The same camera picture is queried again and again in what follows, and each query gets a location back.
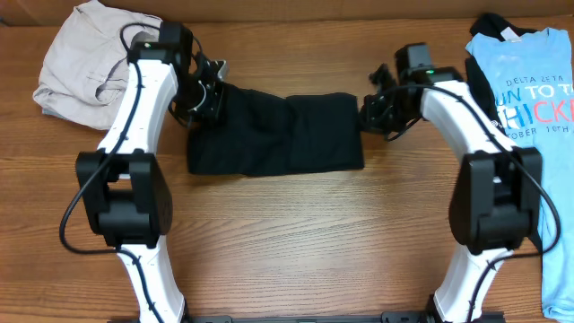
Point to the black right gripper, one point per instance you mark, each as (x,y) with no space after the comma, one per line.
(370,120)

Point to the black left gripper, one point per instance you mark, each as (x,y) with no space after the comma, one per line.
(212,114)

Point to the black t-shirt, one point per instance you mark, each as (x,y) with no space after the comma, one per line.
(259,134)

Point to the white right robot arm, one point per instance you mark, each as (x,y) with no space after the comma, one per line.
(441,96)

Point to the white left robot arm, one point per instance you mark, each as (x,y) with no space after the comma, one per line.
(126,198)

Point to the black garment in pile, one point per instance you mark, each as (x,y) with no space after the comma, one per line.
(484,81)

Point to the beige folded trousers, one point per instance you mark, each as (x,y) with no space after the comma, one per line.
(85,73)

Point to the light blue printed t-shirt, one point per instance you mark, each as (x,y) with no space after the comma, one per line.
(531,78)

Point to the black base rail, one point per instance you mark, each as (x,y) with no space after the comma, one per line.
(305,318)

